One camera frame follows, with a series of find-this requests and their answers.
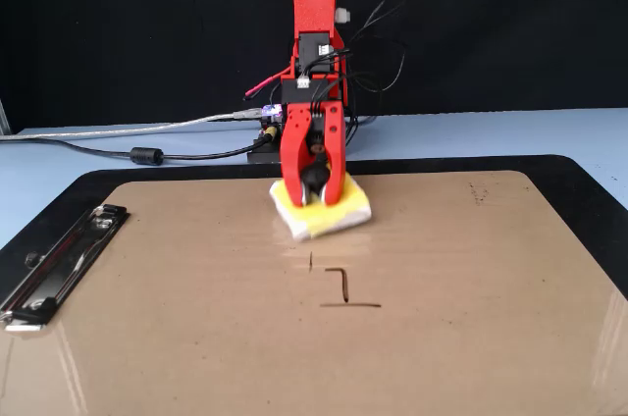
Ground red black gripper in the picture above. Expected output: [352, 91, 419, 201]
[279, 77, 348, 207]

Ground yellow white sponge with knob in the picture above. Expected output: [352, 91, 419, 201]
[268, 163, 373, 243]

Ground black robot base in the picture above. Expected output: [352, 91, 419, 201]
[246, 114, 359, 165]

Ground controller circuit board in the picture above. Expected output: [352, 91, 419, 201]
[261, 102, 286, 124]

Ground black mat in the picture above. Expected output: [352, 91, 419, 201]
[0, 154, 628, 302]

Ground brown clipboard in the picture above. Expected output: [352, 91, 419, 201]
[0, 169, 628, 416]

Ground black backdrop cloth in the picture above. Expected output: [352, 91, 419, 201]
[0, 0, 628, 135]

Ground metal clipboard clip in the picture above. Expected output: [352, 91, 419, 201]
[0, 203, 131, 334]

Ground black servo cables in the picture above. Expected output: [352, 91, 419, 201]
[303, 0, 408, 147]

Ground pink red wire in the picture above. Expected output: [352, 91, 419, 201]
[243, 70, 294, 101]

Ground black power cable with ferrite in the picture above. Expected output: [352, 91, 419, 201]
[26, 133, 271, 167]

